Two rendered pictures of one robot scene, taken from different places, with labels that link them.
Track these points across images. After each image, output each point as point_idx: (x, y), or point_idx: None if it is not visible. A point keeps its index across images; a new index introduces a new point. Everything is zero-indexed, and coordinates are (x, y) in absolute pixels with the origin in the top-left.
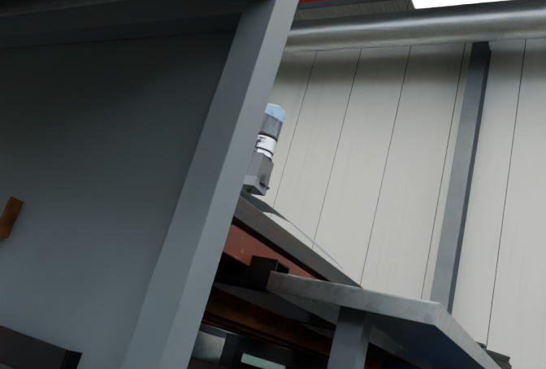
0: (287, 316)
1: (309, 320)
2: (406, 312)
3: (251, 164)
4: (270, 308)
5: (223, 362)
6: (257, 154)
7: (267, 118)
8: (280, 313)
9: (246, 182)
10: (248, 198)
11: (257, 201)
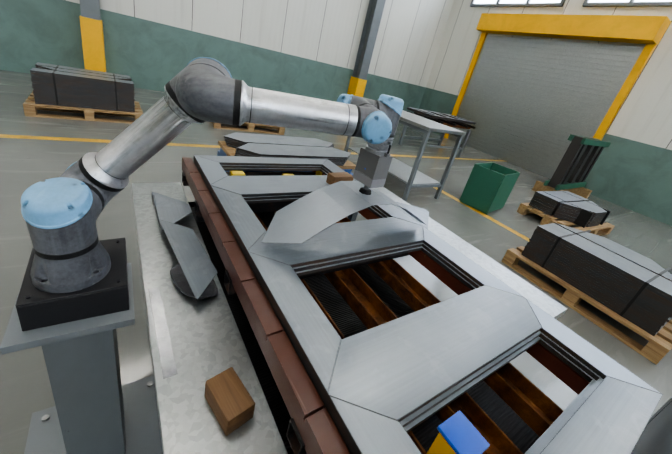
0: (394, 257)
1: (405, 254)
2: (560, 315)
3: (383, 169)
4: (386, 257)
5: (202, 219)
6: (388, 159)
7: (398, 119)
8: (391, 257)
9: (378, 185)
10: (374, 195)
11: (374, 192)
